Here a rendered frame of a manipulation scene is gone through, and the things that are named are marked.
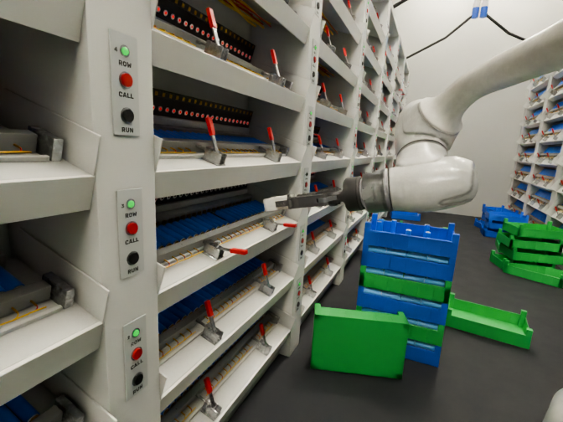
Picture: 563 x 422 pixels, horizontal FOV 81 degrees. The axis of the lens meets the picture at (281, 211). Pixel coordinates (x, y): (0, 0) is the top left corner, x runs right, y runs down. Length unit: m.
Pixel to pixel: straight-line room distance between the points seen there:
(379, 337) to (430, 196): 0.62
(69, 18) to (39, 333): 0.36
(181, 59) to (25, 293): 0.39
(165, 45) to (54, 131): 0.19
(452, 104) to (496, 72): 0.11
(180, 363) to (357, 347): 0.64
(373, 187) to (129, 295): 0.47
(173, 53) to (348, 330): 0.93
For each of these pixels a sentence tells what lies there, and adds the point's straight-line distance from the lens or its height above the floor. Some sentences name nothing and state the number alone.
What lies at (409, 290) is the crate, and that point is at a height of 0.26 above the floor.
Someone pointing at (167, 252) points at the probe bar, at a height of 0.53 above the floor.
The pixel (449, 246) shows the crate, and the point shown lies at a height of 0.44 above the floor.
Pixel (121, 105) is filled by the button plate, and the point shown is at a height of 0.77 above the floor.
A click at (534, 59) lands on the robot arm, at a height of 0.87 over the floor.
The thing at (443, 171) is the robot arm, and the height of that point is 0.70.
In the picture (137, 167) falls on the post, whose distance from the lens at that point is 0.49.
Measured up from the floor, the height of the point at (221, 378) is 0.13.
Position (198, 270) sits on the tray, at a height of 0.49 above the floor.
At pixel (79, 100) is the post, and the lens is 0.47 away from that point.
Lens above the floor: 0.73
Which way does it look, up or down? 11 degrees down
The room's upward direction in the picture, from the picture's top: 3 degrees clockwise
